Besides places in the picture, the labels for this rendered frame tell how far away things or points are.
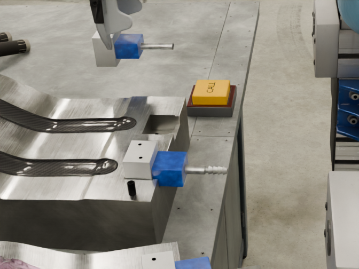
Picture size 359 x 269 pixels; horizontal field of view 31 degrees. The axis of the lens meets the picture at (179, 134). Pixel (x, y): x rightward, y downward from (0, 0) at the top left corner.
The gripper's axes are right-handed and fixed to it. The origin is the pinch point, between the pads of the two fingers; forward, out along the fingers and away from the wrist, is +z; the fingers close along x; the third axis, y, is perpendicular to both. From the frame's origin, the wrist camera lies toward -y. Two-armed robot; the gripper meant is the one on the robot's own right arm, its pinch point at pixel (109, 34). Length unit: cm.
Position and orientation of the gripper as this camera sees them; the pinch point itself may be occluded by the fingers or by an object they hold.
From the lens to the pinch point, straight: 109.5
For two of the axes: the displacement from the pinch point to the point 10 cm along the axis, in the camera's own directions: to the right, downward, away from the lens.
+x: 1.7, -5.5, 8.2
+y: 9.8, 0.2, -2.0
